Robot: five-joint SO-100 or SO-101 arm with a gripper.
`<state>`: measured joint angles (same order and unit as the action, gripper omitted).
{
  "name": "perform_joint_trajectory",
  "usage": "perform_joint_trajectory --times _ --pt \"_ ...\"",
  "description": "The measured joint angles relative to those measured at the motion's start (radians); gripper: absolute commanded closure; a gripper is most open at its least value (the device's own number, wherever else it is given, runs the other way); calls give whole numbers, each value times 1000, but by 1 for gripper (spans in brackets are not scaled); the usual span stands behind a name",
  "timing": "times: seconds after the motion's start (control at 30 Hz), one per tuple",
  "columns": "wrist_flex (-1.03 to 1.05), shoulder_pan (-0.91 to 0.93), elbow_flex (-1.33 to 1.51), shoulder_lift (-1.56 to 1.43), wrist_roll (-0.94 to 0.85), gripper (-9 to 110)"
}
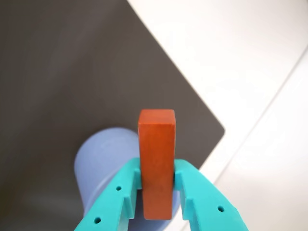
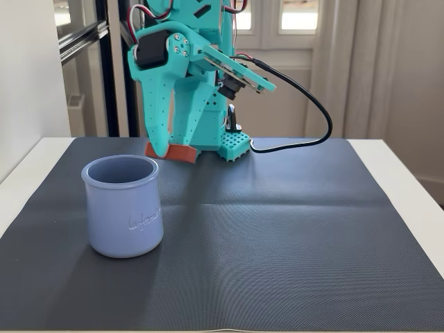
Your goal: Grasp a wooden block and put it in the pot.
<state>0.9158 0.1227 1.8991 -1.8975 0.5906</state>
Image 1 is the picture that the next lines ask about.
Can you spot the orange wooden block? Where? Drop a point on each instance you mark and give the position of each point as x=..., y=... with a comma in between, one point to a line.
x=157, y=163

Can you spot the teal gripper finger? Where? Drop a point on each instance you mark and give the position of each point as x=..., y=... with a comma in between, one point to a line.
x=110, y=202
x=207, y=204

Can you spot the dark grey mat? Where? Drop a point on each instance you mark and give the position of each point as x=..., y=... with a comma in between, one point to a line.
x=84, y=84

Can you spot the blue plastic pot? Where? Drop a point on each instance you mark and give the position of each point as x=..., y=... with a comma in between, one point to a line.
x=103, y=156

